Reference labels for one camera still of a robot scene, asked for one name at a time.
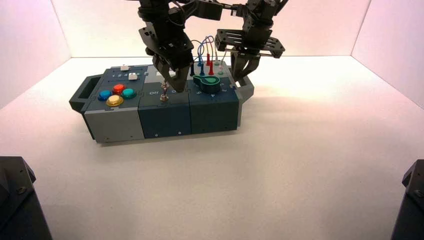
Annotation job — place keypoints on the red round push button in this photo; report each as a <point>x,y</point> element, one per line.
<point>119,89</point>

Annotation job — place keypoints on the yellow round push button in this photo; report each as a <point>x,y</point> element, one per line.
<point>115,100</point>

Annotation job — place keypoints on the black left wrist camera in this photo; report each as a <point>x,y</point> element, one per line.
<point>208,10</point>

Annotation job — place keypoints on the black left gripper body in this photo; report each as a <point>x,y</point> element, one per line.
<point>169,43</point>

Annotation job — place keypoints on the blue round push button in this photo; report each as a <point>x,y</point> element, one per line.
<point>105,95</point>

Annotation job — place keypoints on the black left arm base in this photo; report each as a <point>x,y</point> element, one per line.
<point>20,205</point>

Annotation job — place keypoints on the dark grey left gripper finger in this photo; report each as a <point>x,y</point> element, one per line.
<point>167,74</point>
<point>184,74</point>

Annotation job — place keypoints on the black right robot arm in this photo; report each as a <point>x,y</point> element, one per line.
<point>261,8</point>

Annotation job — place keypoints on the metal toggle switch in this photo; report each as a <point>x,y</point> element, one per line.
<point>164,96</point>
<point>165,86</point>

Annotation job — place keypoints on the blue grey control box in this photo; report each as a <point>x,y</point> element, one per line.
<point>116,122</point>

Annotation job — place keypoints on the green round push button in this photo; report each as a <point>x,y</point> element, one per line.
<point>128,93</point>

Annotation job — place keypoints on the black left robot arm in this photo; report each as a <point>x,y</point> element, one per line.
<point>155,11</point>

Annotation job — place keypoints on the white slider knob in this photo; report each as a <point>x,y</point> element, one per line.
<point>132,76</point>
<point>125,68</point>

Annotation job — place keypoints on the green outlined rotary knob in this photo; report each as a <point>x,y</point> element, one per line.
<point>208,84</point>

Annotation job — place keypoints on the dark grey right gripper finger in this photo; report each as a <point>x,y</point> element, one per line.
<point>252,66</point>
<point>236,64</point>

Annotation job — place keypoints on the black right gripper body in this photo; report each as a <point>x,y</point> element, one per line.
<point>251,41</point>

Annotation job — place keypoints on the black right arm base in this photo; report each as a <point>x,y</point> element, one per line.
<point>410,208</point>

